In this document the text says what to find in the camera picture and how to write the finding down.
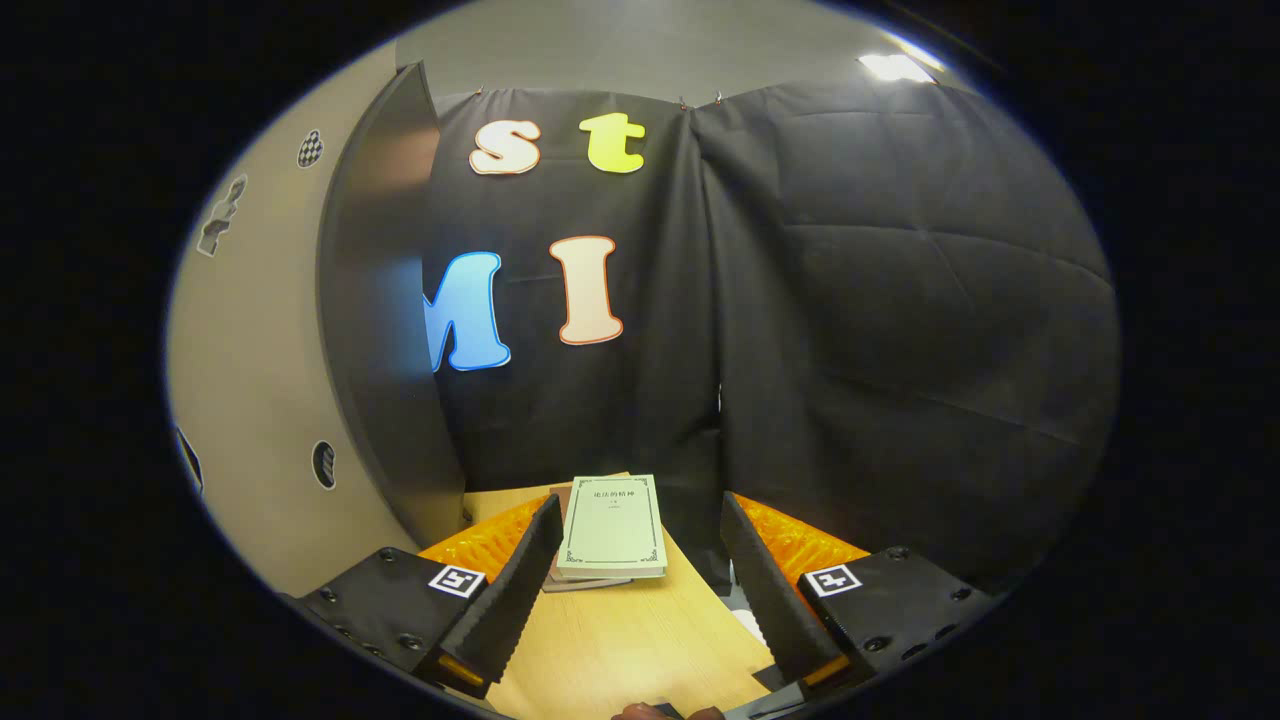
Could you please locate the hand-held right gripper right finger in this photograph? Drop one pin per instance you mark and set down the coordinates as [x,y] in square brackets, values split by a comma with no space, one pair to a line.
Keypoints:
[765,600]

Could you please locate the ceiling light panel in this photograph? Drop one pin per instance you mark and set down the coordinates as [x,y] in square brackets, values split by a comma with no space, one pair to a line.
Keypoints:
[895,68]

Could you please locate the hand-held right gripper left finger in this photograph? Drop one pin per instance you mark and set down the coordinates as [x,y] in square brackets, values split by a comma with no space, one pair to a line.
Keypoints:
[515,600]

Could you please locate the pale green book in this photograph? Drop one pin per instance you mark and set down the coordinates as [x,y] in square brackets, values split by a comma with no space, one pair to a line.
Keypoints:
[612,525]

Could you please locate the brown book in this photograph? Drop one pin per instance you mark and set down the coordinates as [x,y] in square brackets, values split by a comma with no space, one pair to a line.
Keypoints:
[575,584]

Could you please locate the black backdrop cloth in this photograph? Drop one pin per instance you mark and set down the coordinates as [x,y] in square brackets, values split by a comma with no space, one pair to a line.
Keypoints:
[850,350]

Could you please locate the white cabinet door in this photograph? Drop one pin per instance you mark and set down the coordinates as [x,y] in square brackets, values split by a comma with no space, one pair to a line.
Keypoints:
[260,400]

